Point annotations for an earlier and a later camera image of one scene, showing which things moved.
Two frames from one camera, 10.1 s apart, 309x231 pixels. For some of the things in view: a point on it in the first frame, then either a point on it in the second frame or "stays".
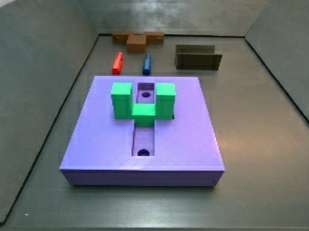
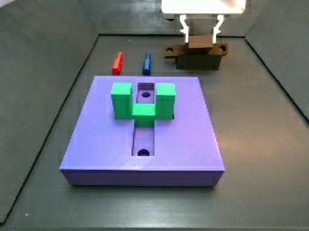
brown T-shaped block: [137, 41] → [198, 44]
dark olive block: [197, 57] stays
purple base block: [113, 153] stays
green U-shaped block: [143, 113] stays
